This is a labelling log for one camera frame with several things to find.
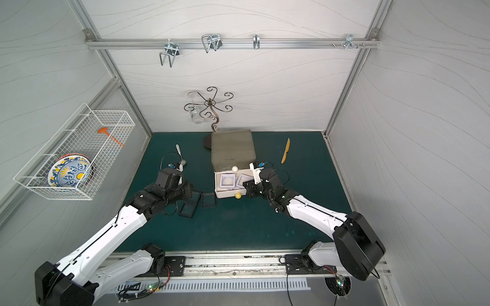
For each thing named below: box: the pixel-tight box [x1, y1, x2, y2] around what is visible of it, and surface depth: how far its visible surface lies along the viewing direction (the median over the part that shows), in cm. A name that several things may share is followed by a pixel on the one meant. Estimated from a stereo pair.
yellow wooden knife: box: [280, 137, 291, 164], surface depth 115 cm
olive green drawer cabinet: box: [210, 129, 256, 172], surface depth 88 cm
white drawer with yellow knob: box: [213, 168, 255, 200], surface depth 88 cm
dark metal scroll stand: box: [183, 86, 234, 150], surface depth 94 cm
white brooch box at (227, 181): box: [219, 173, 236, 190], surface depth 89 cm
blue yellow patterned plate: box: [47, 153, 95, 188], surface depth 62 cm
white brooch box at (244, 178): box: [236, 173, 254, 189], surface depth 92 cm
